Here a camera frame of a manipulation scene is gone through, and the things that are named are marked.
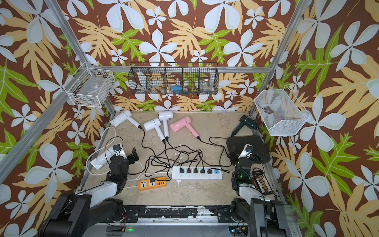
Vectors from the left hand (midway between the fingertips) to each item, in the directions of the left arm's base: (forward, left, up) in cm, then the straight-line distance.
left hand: (127, 148), depth 88 cm
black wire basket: (+42, -18, +22) cm, 50 cm away
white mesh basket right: (+14, -91, +16) cm, 94 cm away
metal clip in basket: (+16, -84, +17) cm, 87 cm away
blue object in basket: (+32, -29, +19) cm, 48 cm away
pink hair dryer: (+25, -33, -5) cm, 42 cm away
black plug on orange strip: (-17, -17, -5) cm, 25 cm away
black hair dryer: (+27, -80, -5) cm, 85 cm away
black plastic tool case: (+6, -69, -4) cm, 70 cm away
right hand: (0, -68, +1) cm, 68 cm away
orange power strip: (-20, -13, -6) cm, 24 cm away
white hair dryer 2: (+32, -19, -5) cm, 37 cm away
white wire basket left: (+26, +21, +25) cm, 42 cm away
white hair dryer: (+24, -13, -5) cm, 28 cm away
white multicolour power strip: (-12, -42, -7) cm, 45 cm away
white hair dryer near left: (-7, +18, -6) cm, 20 cm away
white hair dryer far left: (+30, +14, -6) cm, 33 cm away
